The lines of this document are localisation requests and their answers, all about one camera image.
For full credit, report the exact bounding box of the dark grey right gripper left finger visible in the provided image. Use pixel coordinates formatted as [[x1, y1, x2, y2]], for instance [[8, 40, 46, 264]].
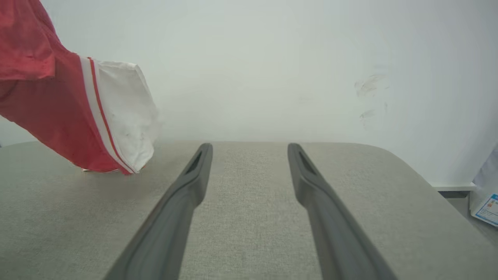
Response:
[[103, 143, 214, 280]]

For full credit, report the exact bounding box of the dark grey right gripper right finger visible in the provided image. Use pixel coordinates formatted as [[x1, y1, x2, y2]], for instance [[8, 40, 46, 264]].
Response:
[[288, 143, 397, 280]]

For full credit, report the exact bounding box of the red and white sports shirt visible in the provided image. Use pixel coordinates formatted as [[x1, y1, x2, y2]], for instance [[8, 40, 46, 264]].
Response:
[[0, 0, 160, 175]]

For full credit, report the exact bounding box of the white baseboard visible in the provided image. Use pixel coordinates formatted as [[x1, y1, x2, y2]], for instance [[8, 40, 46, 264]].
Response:
[[430, 182, 477, 192]]

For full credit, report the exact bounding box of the white box with blue label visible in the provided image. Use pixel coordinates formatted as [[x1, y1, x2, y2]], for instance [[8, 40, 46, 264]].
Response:
[[470, 187, 498, 227]]

